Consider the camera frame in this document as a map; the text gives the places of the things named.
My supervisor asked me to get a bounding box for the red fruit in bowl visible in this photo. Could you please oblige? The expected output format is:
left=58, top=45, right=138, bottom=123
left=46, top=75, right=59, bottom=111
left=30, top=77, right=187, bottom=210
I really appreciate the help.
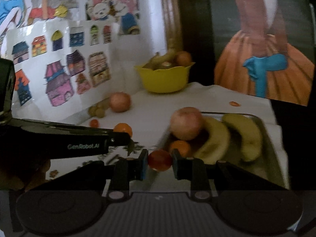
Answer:
left=175, top=51, right=192, bottom=67

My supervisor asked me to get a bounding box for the yellow-green banana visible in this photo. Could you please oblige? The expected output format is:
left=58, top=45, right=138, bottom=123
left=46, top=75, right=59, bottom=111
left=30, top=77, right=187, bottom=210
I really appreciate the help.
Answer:
left=222, top=113, right=263, bottom=162
left=193, top=117, right=230, bottom=165

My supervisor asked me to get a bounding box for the houses drawing paper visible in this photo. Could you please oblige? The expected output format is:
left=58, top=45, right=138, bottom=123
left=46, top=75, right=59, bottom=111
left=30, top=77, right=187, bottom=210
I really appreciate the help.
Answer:
left=6, top=20, right=125, bottom=121

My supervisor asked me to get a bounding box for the kiwi in bowl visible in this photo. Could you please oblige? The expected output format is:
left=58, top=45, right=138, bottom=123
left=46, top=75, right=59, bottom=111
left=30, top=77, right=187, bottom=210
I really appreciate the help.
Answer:
left=157, top=62, right=175, bottom=70

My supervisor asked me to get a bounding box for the brown wooden frame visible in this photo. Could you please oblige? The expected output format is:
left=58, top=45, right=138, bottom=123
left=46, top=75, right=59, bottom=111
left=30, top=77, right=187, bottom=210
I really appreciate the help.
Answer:
left=161, top=0, right=183, bottom=51

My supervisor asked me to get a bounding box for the metal tray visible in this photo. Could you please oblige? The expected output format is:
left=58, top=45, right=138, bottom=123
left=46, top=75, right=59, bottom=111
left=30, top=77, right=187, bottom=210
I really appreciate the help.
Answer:
left=154, top=111, right=290, bottom=190

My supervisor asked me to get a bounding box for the small red tomato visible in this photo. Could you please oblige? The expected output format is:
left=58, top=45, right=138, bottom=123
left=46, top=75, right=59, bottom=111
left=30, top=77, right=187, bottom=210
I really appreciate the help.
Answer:
left=148, top=149, right=171, bottom=172
left=89, top=119, right=100, bottom=128

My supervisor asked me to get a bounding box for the banana in bowl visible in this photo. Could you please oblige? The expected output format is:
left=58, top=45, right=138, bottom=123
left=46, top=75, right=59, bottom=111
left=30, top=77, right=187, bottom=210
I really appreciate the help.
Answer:
left=143, top=49, right=176, bottom=70

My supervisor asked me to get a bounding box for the girl with teddy drawing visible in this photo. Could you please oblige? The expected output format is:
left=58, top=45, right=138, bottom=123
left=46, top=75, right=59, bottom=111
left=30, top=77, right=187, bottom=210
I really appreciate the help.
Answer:
left=85, top=0, right=140, bottom=35

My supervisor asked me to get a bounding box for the orange tangerine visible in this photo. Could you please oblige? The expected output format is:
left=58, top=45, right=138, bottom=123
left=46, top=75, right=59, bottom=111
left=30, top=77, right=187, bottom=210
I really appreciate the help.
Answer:
left=169, top=140, right=192, bottom=158
left=113, top=122, right=133, bottom=137

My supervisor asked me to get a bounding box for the boy with fan drawing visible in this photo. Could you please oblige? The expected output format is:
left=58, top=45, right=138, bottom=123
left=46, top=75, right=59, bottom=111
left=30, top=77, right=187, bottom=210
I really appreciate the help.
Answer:
left=0, top=0, right=86, bottom=55

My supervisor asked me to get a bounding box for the large red apple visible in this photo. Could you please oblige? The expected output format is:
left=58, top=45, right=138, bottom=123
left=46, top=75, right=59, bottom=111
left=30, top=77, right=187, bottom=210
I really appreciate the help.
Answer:
left=170, top=107, right=204, bottom=141

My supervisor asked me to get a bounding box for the girl in orange dress poster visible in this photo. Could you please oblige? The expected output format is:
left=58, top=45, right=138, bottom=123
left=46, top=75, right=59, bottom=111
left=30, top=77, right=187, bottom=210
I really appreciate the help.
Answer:
left=211, top=0, right=315, bottom=106

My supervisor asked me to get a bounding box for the small red apple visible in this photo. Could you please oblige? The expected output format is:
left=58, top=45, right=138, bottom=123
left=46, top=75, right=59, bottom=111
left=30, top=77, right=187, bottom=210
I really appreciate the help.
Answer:
left=109, top=92, right=131, bottom=113

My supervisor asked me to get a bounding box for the yellow fruit bowl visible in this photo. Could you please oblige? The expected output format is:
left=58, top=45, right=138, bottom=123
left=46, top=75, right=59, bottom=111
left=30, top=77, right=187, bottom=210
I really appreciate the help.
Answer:
left=134, top=63, right=195, bottom=94

